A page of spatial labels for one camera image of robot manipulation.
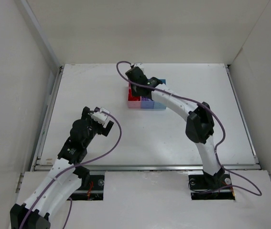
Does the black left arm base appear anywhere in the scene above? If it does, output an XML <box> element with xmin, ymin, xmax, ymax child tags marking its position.
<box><xmin>70</xmin><ymin>170</ymin><xmax>105</xmax><ymax>201</ymax></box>

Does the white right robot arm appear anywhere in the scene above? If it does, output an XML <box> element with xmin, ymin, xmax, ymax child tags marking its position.
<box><xmin>125</xmin><ymin>66</ymin><xmax>224</xmax><ymax>189</ymax></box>

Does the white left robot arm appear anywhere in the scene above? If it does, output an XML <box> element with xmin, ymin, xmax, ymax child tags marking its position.
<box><xmin>10</xmin><ymin>107</ymin><xmax>114</xmax><ymax>229</ymax></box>

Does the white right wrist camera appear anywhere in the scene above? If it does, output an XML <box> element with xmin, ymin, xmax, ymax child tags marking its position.
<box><xmin>131</xmin><ymin>62</ymin><xmax>144</xmax><ymax>71</ymax></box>

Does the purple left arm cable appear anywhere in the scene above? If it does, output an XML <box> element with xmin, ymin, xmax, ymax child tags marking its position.
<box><xmin>18</xmin><ymin>108</ymin><xmax>123</xmax><ymax>229</ymax></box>

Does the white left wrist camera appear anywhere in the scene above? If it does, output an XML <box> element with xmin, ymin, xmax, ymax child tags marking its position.
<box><xmin>91</xmin><ymin>107</ymin><xmax>110</xmax><ymax>125</ymax></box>

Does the red lego in pink bin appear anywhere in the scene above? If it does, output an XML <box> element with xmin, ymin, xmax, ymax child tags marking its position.
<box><xmin>128</xmin><ymin>86</ymin><xmax>141</xmax><ymax>102</ymax></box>

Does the purple square lego brick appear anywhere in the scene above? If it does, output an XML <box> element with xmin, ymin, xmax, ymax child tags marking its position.
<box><xmin>141</xmin><ymin>96</ymin><xmax>152</xmax><ymax>102</ymax></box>

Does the three-compartment colour sorting tray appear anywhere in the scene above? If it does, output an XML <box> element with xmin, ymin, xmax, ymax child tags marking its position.
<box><xmin>127</xmin><ymin>79</ymin><xmax>167</xmax><ymax>110</ymax></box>

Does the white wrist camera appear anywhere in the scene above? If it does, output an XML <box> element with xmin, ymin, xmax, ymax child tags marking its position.
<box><xmin>91</xmin><ymin>107</ymin><xmax>110</xmax><ymax>125</ymax></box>
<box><xmin>131</xmin><ymin>62</ymin><xmax>144</xmax><ymax>71</ymax></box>

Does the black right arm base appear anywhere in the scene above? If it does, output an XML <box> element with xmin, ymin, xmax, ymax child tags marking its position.
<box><xmin>188</xmin><ymin>173</ymin><xmax>235</xmax><ymax>200</ymax></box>

